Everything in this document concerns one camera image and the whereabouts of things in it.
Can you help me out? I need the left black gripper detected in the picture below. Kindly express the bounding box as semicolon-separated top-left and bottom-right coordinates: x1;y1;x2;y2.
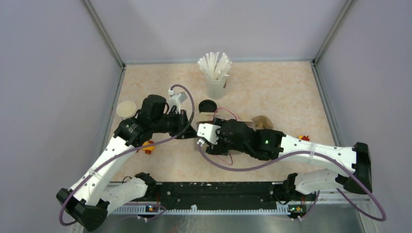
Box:
152;109;198;139

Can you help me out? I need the cream pink paper bag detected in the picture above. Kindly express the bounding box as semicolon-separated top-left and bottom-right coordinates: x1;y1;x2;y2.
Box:
195;107;256;166

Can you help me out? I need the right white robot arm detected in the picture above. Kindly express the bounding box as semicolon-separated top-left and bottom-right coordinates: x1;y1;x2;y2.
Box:
197;118;372;200

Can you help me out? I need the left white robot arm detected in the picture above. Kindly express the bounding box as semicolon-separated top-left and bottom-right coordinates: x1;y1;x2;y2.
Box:
56;90;195;231

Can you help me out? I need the stack of black lids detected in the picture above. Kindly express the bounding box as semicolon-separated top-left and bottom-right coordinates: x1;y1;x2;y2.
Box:
198;100;218;113

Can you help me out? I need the brown pulp cup carrier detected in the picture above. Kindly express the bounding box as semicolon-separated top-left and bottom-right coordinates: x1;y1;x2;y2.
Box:
251;115;274;130

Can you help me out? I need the orange toy car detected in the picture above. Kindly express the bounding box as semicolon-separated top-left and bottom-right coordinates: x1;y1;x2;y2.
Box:
143;141;155;155

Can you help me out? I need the white cup holding straws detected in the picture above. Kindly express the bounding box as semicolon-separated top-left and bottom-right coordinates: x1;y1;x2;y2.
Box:
206;77;226;100

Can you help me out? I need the stack of paper cups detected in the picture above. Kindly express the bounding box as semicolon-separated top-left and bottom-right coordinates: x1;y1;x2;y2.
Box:
116;100;137;120

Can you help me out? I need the bundle of white straws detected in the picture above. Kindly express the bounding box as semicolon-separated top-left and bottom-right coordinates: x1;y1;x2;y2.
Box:
197;52;233;81

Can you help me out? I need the green red toy block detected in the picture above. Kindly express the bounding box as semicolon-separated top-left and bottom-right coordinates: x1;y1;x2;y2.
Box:
298;135;310;141

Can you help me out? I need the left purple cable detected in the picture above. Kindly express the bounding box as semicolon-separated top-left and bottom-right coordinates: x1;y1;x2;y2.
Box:
58;84;196;226

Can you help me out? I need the purple cable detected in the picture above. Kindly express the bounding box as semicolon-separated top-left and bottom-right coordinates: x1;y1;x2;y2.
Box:
58;84;196;226
198;145;387;222

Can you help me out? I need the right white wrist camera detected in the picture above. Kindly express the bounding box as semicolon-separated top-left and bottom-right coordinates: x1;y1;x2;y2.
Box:
197;123;221;145

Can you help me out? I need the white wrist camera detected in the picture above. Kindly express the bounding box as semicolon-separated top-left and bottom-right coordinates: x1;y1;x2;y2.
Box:
167;89;188;114
197;123;221;145

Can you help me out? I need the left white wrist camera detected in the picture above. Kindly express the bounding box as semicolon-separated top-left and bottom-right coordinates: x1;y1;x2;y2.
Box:
167;89;188;114

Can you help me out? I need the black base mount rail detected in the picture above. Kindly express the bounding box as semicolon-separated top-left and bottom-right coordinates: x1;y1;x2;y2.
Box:
126;182;318;211

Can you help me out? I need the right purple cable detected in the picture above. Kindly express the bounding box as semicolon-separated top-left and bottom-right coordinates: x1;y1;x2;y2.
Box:
198;145;387;222

